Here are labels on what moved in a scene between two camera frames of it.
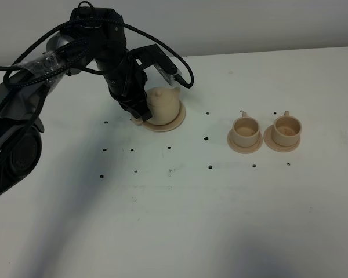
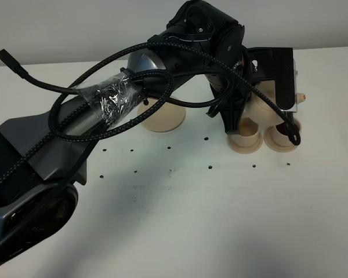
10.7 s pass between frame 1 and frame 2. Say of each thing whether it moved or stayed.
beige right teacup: stayed
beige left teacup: stayed
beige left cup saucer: stayed
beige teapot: moved
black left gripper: moved
